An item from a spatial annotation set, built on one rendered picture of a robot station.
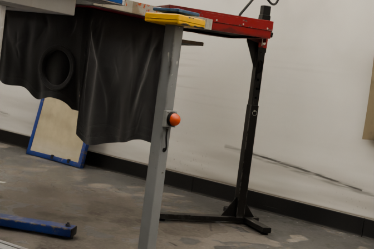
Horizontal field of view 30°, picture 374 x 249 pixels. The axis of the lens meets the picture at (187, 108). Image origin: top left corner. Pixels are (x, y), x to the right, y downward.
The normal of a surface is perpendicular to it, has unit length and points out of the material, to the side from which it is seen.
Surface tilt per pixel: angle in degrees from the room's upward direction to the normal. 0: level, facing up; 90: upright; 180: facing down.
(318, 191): 90
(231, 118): 90
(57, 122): 79
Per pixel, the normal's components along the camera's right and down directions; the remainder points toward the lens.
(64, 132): -0.58, -0.24
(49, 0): 0.85, 0.14
